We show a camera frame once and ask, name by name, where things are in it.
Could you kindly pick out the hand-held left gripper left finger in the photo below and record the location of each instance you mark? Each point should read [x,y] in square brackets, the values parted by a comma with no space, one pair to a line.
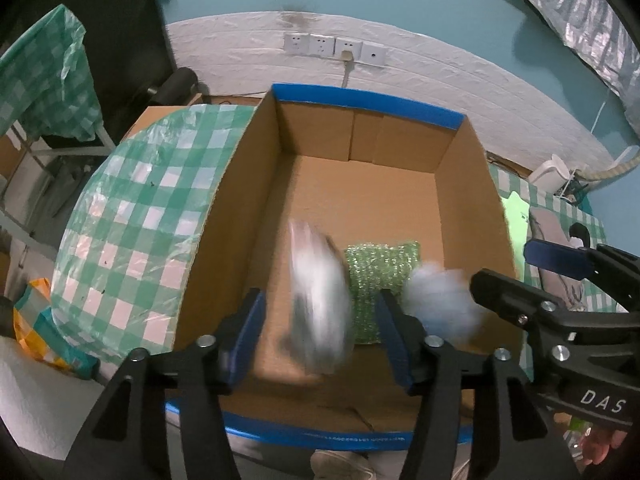
[245,335]

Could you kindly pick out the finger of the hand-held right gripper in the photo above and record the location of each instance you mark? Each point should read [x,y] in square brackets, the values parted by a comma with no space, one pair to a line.
[555,257]
[505,292]

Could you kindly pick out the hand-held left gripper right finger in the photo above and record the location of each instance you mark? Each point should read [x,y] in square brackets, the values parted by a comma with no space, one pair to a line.
[395,340]

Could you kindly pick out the green glitter scouring pad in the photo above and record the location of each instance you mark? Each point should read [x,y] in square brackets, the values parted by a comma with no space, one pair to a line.
[370,280]

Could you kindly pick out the white printed cloth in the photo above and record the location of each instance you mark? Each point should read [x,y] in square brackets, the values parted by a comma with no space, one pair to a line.
[320,310]

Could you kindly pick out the cardboard box blue edge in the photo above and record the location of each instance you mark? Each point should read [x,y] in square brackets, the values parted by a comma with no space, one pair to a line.
[380,195]

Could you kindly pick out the person's right hand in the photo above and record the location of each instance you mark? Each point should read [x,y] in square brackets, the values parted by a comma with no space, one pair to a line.
[605,445]

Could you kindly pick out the grey-brown cloth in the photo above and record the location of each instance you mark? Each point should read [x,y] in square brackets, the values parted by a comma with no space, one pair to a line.
[550,230]

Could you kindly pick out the lime green cloth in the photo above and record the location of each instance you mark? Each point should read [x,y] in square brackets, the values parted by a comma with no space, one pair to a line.
[515,225]

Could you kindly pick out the white electric kettle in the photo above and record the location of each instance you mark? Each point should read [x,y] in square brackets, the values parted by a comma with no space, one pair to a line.
[547,172]

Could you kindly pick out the green checkered tablecloth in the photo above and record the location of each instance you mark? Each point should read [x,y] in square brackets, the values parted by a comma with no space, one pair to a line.
[150,220]

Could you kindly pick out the orange yellow plastic bag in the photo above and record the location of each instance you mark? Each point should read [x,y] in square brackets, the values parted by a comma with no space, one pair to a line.
[45,330]

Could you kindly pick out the white sheet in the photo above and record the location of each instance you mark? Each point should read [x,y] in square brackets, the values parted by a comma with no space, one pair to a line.
[35,400]

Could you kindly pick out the silver foil curtain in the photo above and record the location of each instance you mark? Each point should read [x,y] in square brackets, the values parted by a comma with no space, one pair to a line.
[590,20]

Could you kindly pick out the black dumbbell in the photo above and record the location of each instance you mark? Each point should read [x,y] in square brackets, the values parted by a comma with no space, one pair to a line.
[175,85]

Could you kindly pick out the green checkered plastic sheet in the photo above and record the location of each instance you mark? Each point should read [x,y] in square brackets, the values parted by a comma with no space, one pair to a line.
[45,75]

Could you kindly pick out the black curtain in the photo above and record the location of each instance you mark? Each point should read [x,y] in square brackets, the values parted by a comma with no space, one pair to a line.
[115,10]

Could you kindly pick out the white wall socket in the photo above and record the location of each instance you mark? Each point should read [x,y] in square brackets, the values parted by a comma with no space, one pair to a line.
[374,54]
[296,43]
[348,46]
[322,45]

